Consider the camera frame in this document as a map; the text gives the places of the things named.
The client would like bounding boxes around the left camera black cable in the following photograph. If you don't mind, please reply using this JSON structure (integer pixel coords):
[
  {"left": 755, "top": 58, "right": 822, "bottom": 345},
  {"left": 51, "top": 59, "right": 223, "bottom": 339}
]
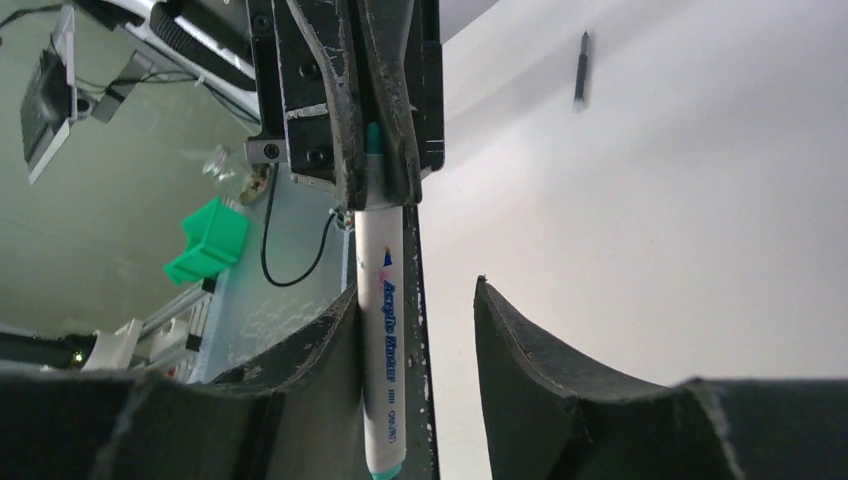
[{"left": 259, "top": 165, "right": 340, "bottom": 289}]

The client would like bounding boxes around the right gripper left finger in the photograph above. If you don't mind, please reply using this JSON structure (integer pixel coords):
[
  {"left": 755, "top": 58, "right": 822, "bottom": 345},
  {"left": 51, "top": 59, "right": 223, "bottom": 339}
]
[{"left": 1, "top": 288, "right": 363, "bottom": 479}]

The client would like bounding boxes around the grey monitor on stand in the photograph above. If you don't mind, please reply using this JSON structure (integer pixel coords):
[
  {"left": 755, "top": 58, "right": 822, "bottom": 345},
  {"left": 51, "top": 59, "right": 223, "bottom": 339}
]
[{"left": 20, "top": 5, "right": 79, "bottom": 183}]

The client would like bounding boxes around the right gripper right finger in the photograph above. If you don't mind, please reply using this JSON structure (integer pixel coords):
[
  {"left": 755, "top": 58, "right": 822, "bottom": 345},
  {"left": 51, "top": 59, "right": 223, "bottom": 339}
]
[{"left": 474, "top": 277, "right": 847, "bottom": 479}]

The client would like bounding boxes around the glass jar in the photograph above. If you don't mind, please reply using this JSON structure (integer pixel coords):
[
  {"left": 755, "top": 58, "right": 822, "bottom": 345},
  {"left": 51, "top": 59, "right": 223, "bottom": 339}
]
[{"left": 201, "top": 145, "right": 271, "bottom": 205}]

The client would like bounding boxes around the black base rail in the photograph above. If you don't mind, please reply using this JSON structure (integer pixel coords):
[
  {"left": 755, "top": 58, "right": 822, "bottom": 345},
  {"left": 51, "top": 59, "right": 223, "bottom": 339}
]
[{"left": 394, "top": 207, "right": 440, "bottom": 479}]

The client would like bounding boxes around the blue black pen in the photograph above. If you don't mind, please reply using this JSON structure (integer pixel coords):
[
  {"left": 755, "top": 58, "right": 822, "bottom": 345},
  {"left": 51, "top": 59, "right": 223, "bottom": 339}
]
[{"left": 573, "top": 31, "right": 590, "bottom": 113}]

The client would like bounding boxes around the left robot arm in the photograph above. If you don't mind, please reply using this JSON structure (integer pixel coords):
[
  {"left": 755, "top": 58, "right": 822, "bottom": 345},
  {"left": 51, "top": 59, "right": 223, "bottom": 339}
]
[{"left": 80, "top": 0, "right": 445, "bottom": 210}]

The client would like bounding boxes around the green plastic bin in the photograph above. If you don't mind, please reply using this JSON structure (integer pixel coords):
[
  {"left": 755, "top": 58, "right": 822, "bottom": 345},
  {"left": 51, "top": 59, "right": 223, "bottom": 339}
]
[{"left": 164, "top": 197, "right": 250, "bottom": 285}]

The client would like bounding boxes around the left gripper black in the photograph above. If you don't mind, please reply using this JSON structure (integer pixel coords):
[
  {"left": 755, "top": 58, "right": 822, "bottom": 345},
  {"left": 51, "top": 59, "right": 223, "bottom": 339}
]
[{"left": 245, "top": 0, "right": 445, "bottom": 211}]

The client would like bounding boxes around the white pen teal end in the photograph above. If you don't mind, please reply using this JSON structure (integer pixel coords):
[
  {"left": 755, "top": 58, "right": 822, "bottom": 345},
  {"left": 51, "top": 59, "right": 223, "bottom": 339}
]
[{"left": 354, "top": 122, "right": 407, "bottom": 479}]

